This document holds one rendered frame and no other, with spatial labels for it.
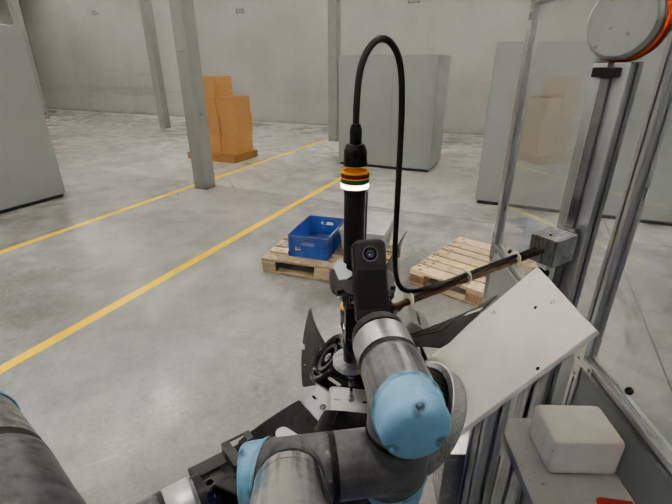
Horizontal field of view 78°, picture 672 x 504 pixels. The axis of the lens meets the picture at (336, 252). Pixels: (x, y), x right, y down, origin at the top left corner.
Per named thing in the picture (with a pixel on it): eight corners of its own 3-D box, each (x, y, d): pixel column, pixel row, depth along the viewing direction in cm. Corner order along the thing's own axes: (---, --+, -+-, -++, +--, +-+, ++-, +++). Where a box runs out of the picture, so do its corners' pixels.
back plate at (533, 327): (349, 396, 134) (346, 394, 133) (518, 246, 111) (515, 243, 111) (348, 584, 85) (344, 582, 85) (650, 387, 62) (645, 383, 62)
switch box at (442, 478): (489, 509, 121) (502, 455, 112) (437, 508, 121) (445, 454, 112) (480, 481, 129) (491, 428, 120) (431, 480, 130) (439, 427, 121)
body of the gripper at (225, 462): (252, 426, 74) (183, 460, 68) (274, 456, 67) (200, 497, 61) (257, 460, 77) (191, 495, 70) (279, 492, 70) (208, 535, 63)
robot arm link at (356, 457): (330, 468, 55) (330, 405, 50) (413, 458, 56) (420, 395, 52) (339, 529, 48) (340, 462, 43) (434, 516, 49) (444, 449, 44)
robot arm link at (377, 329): (358, 338, 48) (426, 332, 49) (351, 316, 52) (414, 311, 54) (357, 388, 51) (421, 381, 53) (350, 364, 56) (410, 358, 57)
